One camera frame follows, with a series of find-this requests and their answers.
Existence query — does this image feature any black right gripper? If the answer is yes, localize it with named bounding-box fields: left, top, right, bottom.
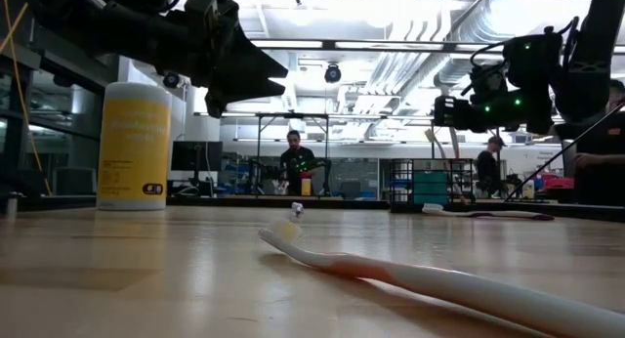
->
left=433, top=82, right=557, bottom=137

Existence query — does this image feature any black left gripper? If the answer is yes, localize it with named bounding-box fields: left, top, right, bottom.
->
left=160, top=0, right=290, bottom=119

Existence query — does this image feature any orange white toothbrush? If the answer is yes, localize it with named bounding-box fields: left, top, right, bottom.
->
left=423, top=127, right=468, bottom=206
left=447, top=126, right=463, bottom=159
left=257, top=217, right=625, bottom=338

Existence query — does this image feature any person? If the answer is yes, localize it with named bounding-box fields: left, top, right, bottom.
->
left=278, top=129, right=318, bottom=197
left=476, top=135, right=509, bottom=197
left=561, top=77, right=625, bottom=207

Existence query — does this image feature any long light bar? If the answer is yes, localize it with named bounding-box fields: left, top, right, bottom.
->
left=248, top=37, right=625, bottom=55

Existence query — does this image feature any black computer monitor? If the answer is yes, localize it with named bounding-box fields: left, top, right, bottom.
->
left=170, top=141, right=225, bottom=196

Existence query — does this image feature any yellow cylindrical can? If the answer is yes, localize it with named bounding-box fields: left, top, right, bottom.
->
left=96, top=81, right=173, bottom=212

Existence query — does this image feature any silver air duct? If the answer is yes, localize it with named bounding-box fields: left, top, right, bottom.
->
left=432, top=15, right=519, bottom=90

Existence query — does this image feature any black metal frame station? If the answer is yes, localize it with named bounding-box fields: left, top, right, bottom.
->
left=253, top=111, right=331, bottom=198

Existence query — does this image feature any black wire basket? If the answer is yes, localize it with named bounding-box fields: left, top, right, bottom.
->
left=389, top=156, right=476, bottom=215

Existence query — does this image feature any black cable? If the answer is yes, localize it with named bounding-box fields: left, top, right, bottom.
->
left=504, top=100, right=625, bottom=202

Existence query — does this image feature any black aluminium table frame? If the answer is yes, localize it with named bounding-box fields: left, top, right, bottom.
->
left=0, top=193, right=625, bottom=225

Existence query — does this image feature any yellow hanging cable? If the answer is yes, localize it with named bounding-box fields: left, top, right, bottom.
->
left=0, top=0, right=54, bottom=197

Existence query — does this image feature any small grey post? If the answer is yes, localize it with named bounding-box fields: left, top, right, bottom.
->
left=3, top=190, right=23, bottom=218

